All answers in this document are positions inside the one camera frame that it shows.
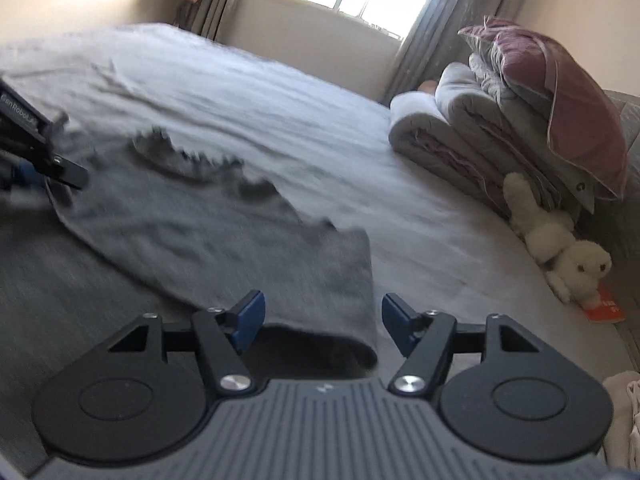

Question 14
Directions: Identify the dark grey sweater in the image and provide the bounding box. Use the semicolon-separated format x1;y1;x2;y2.
1;129;378;470

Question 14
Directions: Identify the white plush toy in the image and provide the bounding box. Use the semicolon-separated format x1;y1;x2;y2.
502;172;612;311

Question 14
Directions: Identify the orange card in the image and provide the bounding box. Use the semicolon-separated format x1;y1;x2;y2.
582;284;626;324

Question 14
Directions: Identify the grey curtain left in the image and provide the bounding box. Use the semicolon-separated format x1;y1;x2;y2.
172;0;241;44

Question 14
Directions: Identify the grey curtain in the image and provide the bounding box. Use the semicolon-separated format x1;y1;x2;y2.
380;0;523;105
172;0;241;44

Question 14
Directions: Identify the light grey bed sheet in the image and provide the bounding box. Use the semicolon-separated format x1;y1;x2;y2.
1;24;632;379

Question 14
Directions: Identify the rolled grey quilt lower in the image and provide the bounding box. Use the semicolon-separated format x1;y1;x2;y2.
388;91;509;217

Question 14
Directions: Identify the cream cloth at corner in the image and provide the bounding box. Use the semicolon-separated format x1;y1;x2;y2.
603;370;639;472

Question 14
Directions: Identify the folded grey quilt upper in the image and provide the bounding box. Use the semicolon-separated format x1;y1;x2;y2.
435;54;596;217

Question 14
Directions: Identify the pink pillow by curtain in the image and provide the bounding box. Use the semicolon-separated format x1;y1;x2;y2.
419;80;438;96

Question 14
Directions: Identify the mauve velvet pillow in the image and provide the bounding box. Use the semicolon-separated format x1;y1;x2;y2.
458;16;627;200

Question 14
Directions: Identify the grey curtain right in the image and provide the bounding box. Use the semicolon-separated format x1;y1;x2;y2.
380;0;523;105

